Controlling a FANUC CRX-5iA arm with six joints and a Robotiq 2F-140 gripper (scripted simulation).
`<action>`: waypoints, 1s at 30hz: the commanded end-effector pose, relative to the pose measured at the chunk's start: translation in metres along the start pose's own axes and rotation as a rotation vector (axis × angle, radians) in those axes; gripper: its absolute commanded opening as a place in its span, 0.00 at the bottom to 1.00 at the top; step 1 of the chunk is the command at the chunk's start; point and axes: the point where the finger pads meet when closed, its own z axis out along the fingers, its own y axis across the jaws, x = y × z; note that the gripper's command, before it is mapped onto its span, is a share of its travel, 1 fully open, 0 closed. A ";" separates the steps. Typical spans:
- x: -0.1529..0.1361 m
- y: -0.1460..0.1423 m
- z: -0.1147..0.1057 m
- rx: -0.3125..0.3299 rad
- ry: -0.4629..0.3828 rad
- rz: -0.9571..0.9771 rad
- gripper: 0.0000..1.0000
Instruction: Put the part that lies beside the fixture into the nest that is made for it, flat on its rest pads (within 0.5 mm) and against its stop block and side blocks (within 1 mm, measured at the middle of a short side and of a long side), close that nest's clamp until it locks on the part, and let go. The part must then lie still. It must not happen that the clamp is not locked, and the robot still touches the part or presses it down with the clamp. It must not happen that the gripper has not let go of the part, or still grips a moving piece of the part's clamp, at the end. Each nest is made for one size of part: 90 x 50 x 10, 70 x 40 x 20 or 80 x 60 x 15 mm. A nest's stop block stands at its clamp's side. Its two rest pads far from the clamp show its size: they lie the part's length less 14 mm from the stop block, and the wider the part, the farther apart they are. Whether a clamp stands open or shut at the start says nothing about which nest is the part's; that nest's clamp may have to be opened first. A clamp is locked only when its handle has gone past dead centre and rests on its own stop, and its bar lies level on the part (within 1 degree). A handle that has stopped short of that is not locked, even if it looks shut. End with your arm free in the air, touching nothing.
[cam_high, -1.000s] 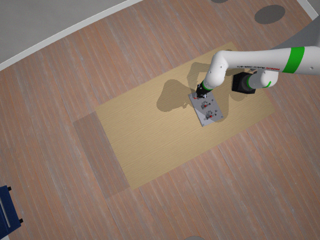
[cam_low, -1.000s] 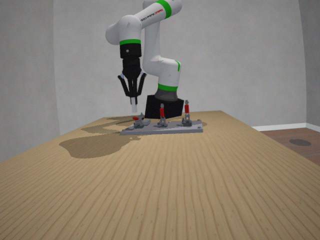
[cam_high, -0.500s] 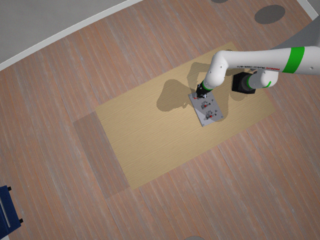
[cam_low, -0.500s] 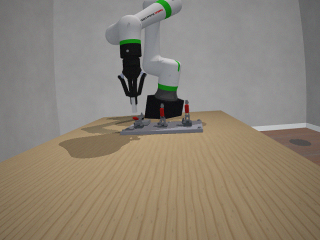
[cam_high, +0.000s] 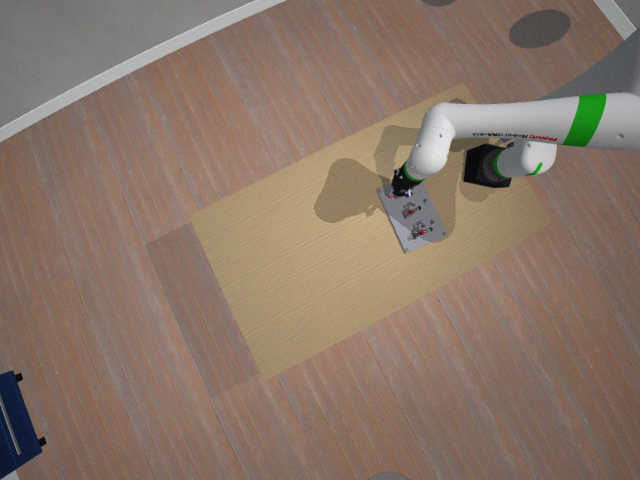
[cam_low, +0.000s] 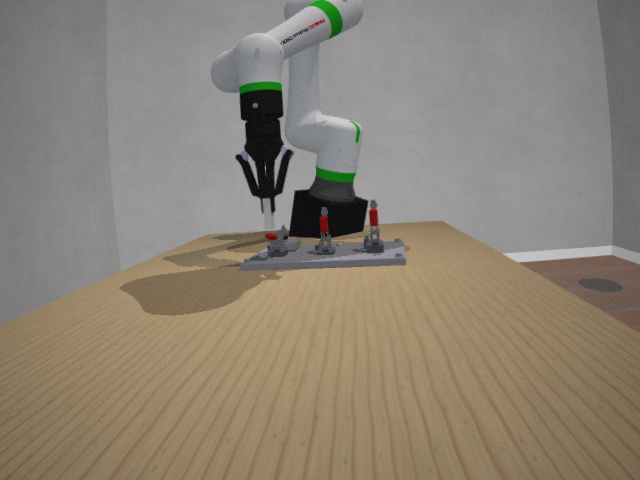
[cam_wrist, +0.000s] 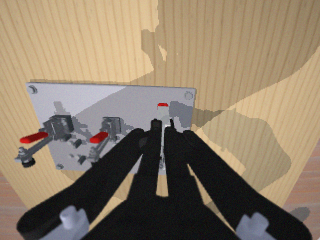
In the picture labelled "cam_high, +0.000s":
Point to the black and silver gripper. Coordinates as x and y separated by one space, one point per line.
401 187

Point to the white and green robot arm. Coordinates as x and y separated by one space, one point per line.
595 118

